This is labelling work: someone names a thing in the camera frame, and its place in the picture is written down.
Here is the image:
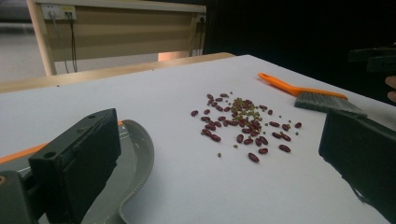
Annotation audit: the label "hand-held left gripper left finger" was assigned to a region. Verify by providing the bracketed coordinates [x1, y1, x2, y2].
[28, 107, 122, 224]

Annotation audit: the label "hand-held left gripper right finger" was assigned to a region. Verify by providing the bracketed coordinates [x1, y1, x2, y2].
[318, 109, 396, 224]

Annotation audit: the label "grey dustpan with orange edge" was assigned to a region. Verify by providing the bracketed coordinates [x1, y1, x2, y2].
[0, 119, 155, 224]

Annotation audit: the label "orange-handled grey bristle brush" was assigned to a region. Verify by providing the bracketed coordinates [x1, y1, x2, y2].
[257, 72, 368, 119]

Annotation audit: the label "red kidney beans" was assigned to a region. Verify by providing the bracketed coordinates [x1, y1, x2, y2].
[190, 92, 303, 164]

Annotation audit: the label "small green mung beans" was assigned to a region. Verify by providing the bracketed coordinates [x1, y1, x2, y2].
[217, 91, 301, 159]

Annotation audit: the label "white power strip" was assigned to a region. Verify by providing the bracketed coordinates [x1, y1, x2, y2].
[41, 3, 78, 21]

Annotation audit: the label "black power cable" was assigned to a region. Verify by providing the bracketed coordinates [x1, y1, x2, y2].
[65, 12, 78, 74]

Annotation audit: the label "grey power cable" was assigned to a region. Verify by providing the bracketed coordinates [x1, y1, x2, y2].
[49, 13, 71, 75]

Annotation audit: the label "light wooden desk frame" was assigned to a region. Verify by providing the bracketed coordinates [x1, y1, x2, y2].
[26, 0, 208, 77]

